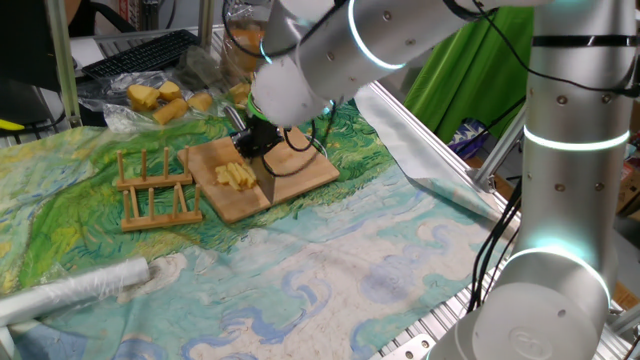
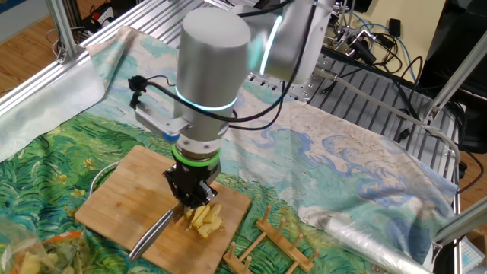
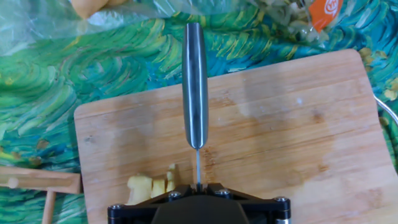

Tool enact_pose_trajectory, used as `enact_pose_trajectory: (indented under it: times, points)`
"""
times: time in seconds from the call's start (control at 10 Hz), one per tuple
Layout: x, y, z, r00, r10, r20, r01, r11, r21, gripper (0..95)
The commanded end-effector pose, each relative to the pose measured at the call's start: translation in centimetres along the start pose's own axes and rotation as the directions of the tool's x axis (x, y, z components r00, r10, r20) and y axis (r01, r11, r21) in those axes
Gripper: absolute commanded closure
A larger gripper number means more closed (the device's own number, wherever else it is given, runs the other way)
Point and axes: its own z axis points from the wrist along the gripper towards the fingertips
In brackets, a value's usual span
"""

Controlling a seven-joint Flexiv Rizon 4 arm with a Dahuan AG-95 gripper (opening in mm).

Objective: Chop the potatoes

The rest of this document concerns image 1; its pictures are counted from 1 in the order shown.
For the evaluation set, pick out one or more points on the brown jar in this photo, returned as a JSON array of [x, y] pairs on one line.
[[242, 47]]

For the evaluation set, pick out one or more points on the grey metal box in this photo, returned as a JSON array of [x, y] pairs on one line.
[[405, 82]]

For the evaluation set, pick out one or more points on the cardboard box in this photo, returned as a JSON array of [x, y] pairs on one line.
[[631, 190]]

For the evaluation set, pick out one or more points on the blue patterned bag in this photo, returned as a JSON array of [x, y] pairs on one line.
[[467, 140]]

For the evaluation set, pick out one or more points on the black keyboard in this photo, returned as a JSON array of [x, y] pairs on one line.
[[135, 55]]

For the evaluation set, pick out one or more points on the painted landscape tablecloth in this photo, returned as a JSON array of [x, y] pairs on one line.
[[325, 280]]

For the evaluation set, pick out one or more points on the small yellow potato scrap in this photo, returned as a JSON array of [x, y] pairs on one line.
[[240, 94]]

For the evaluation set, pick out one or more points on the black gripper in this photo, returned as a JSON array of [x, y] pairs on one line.
[[265, 137]]

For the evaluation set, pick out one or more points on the yellow food block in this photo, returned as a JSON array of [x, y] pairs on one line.
[[236, 175]]

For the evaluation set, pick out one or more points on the plastic wrap roll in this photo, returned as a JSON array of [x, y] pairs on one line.
[[75, 292]]

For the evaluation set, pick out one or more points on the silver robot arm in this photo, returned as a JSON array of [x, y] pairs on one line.
[[575, 200]]

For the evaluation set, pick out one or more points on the bamboo cutting board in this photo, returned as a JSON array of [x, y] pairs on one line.
[[305, 175]]

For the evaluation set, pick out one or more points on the steel cleaver knife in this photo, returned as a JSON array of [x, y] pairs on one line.
[[267, 180]]

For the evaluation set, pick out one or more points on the aluminium frame post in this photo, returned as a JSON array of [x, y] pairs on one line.
[[62, 60], [500, 145], [206, 22]]

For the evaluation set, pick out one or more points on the black monitor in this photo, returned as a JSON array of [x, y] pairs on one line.
[[22, 40]]

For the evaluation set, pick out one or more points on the white paper sheet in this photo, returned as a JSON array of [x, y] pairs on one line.
[[85, 52]]

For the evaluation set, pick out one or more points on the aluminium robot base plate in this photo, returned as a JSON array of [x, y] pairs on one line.
[[407, 350]]

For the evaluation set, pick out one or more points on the yellow food chunks pile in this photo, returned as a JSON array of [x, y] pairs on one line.
[[144, 96]]

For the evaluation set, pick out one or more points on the clear plastic bag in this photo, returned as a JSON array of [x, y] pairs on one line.
[[112, 114]]

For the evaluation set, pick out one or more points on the green fabric curtain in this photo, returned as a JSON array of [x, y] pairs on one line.
[[465, 75]]

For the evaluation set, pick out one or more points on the wooden peg rack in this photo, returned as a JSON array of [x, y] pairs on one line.
[[160, 220]]

